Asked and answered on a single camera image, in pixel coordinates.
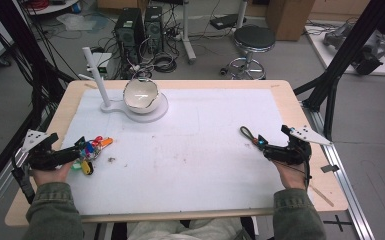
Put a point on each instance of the white box with green light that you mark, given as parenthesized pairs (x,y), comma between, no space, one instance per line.
(104,63)

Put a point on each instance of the flat black device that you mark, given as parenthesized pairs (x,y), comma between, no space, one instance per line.
(226,21)

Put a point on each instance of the brown cardboard box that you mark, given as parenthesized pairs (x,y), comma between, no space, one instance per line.
(288,18)

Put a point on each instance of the white table mat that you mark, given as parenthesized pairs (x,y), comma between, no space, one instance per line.
(180,173)

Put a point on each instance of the person's right hand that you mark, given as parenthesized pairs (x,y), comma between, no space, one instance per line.
(291,176)

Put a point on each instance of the white round table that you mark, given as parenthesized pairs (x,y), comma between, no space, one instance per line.
(51,7)

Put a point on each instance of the yellow key tag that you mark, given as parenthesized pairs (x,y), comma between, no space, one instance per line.
(86,167)

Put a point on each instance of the grey machine on platform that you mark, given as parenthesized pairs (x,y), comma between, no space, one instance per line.
(366,50)

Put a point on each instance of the clear plastic bag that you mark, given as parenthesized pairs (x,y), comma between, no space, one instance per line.
(76,21)

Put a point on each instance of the aluminium rail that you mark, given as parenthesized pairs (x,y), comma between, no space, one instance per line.
(343,186)
(0,196)

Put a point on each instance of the thin wooden stick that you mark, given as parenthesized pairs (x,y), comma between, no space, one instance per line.
(321,196)

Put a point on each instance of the white stand with pole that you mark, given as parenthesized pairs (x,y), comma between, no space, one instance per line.
(96,73)

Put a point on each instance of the grey tape piece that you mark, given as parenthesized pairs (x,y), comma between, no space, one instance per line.
(330,168)

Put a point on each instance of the person's legs in light trousers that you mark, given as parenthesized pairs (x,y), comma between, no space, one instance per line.
(186,230)

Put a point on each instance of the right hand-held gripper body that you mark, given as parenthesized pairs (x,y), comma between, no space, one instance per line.
(288,151)

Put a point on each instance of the orange key tag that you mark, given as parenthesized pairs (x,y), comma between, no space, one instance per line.
(106,142)

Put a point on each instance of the blue key tag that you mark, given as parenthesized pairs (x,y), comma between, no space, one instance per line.
(89,149)

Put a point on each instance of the white floor platform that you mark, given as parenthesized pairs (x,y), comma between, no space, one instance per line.
(325,56)

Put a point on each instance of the light wooden table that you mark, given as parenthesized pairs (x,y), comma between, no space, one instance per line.
(316,190)

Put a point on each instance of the black metal frame post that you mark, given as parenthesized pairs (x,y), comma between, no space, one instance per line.
(340,60)

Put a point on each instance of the person's left hand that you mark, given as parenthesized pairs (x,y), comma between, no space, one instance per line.
(51,175)

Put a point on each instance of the small black computer tower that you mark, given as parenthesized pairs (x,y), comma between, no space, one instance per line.
(154,28)

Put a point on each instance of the large black computer tower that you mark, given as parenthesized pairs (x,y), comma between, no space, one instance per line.
(128,31)

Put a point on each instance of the white bowl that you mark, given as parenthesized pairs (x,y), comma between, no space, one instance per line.
(140,95)

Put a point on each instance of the white desk leg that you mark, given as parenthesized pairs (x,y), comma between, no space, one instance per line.
(187,36)

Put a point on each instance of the red key tag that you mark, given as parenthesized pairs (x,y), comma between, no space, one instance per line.
(97,140)

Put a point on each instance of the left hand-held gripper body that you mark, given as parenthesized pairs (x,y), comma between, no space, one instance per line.
(46,158)

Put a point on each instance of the black tape cross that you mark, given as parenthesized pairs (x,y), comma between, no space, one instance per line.
(337,222)

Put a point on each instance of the black round stool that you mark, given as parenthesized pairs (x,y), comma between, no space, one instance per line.
(254,38)

